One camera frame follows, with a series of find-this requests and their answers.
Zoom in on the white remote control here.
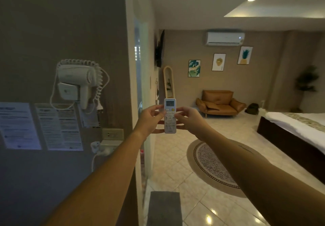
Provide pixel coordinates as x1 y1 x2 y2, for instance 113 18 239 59
164 98 177 134

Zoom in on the person's left hand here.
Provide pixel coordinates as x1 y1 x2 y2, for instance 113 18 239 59
133 104 165 137

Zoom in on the potted green plant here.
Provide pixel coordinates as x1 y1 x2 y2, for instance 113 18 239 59
291 65 320 113

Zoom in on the white plug with cable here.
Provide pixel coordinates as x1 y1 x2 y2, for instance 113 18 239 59
90 140 122 173

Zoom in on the grey floor mat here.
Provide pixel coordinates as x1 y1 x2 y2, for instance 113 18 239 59
146 191 183 226

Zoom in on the white door frame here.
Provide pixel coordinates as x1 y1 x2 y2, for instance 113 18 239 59
124 0 153 226

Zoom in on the patterned bed runner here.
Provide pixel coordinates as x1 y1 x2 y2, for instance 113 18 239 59
282 112 325 133

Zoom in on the beige wall power outlet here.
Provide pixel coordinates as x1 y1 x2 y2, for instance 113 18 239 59
102 128 124 141

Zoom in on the pineapple framed picture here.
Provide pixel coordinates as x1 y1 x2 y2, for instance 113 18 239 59
237 46 253 65

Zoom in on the white wall hair dryer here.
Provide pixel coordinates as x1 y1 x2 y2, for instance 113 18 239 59
50 59 110 114

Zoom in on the round patterned rug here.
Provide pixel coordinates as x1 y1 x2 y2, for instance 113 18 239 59
187 138 271 198

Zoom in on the yellow fruit framed picture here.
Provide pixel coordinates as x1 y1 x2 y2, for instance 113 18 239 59
212 53 226 72

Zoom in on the black wall television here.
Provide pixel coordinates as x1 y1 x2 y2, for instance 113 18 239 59
155 30 165 68

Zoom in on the arched standing mirror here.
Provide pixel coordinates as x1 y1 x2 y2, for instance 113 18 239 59
163 66 175 99

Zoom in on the person's right forearm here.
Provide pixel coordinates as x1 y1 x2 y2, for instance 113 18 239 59
196 129 325 226

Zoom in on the person's right hand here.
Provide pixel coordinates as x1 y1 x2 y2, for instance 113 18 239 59
174 106 205 141

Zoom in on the bed with white bedding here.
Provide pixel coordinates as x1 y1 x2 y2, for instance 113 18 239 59
257 112 325 177

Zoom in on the small laminated paper notice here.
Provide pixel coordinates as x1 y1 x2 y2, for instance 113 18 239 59
78 103 100 128

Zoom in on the brown leather sofa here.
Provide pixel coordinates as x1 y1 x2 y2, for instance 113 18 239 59
196 90 247 118

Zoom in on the person's left forearm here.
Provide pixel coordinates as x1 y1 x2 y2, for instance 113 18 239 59
43 128 144 226

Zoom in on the white air conditioner unit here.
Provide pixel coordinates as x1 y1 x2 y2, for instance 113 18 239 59
205 32 245 47

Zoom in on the dark bag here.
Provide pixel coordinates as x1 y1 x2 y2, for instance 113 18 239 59
245 103 259 116

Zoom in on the green leaf framed picture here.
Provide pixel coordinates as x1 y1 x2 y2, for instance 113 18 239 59
188 60 201 78

